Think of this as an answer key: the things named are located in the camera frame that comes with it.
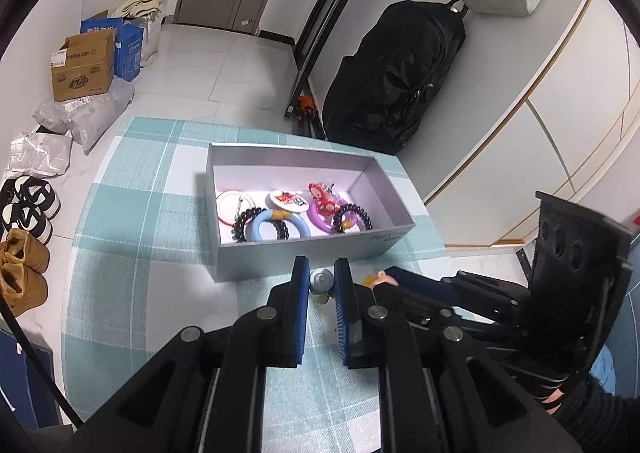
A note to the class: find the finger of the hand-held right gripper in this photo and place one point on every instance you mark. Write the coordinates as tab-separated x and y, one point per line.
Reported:
420	285
400	300

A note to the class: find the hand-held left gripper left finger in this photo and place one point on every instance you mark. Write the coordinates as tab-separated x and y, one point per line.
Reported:
300	313

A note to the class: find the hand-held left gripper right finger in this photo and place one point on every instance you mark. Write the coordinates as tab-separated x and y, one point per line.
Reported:
341	313

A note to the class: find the small yellow pink charm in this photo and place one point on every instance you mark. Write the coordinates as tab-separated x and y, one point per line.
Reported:
382	278

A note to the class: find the small grey charm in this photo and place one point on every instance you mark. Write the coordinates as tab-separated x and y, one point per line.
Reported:
321	280

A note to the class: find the silver cardboard box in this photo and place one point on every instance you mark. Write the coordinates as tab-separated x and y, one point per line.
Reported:
280	260

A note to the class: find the printed white round badge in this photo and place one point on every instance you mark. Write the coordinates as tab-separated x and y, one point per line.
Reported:
287	199

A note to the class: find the person's right forearm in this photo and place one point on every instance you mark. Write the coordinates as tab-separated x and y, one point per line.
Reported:
600	418

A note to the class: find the light blue cloth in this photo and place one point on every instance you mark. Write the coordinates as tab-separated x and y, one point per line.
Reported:
607	368

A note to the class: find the white round badge red rim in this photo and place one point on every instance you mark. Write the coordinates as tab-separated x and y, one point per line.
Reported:
230	208

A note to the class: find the white cabinet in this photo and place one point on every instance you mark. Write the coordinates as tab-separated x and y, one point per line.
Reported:
575	133

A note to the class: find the teal checked tablecloth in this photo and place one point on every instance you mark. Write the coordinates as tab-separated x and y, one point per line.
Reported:
150	213

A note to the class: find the black backpack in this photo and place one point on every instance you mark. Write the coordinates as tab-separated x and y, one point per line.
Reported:
395	83

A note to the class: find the orange tool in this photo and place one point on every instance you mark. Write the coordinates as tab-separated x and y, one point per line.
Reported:
305	105

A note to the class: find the brown boot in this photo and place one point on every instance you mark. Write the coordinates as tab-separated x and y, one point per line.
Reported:
27	253
20	290

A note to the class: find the grey plastic parcel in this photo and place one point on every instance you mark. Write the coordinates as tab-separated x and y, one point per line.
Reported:
95	118

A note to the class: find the dark blue box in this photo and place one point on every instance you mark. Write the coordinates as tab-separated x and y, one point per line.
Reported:
20	383

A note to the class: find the black tripod stand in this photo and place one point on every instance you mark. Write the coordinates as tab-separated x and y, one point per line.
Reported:
325	8

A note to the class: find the white plastic parcel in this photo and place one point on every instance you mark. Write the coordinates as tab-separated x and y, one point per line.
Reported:
40	155

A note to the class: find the blue cardboard box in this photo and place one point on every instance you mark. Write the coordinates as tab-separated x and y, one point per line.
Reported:
130	53

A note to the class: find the white tote bag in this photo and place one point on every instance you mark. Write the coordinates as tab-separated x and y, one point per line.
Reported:
150	38

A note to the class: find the brown cardboard box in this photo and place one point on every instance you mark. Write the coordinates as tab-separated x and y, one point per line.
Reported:
82	73

